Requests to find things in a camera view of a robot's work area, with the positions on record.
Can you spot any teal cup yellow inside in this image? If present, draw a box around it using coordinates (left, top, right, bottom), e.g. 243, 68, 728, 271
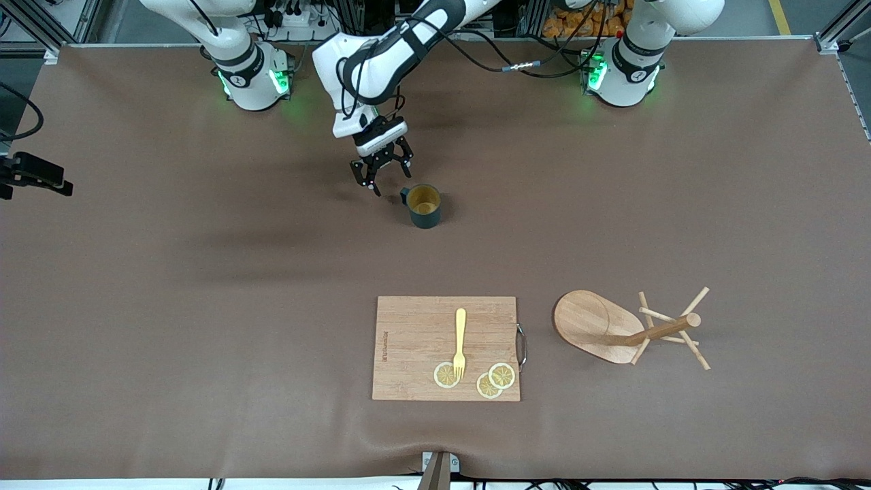
399, 184, 443, 230

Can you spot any wooden mug tree rack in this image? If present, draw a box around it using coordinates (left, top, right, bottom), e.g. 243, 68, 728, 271
553, 287, 712, 372

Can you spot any white power strip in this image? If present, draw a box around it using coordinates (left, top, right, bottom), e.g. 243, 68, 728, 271
269, 3, 341, 42

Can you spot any yellow plastic fork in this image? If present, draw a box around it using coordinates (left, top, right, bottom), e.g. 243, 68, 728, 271
453, 308, 467, 380

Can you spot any orange bread rolls pile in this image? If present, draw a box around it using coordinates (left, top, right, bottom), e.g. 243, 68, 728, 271
542, 0, 623, 39

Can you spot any brown table cover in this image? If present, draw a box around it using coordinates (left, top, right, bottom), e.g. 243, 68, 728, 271
0, 42, 871, 480

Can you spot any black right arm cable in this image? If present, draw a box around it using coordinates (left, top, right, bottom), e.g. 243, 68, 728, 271
0, 82, 46, 144

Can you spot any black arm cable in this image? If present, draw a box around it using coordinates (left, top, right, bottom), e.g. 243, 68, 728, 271
338, 0, 617, 122
0, 82, 46, 144

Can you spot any aluminium frame strut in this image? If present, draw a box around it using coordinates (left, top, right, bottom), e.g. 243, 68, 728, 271
815, 0, 871, 55
0, 0, 63, 65

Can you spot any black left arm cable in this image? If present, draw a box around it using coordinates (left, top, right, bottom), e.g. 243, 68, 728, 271
338, 0, 617, 122

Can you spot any bamboo cutting board metal handle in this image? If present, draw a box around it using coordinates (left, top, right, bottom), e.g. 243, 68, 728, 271
372, 295, 528, 402

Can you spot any aluminium camera mount post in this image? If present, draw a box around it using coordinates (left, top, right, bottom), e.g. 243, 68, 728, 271
416, 451, 461, 490

